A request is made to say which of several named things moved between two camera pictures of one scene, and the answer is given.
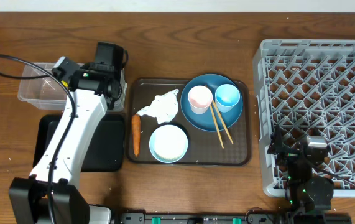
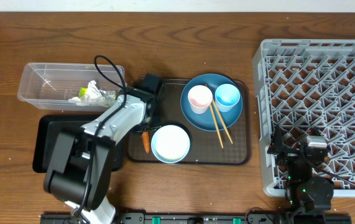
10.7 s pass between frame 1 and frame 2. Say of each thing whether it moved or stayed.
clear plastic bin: stayed
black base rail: stayed
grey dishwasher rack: stayed
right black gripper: stayed
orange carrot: moved
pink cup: stayed
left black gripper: moved
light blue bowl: stayed
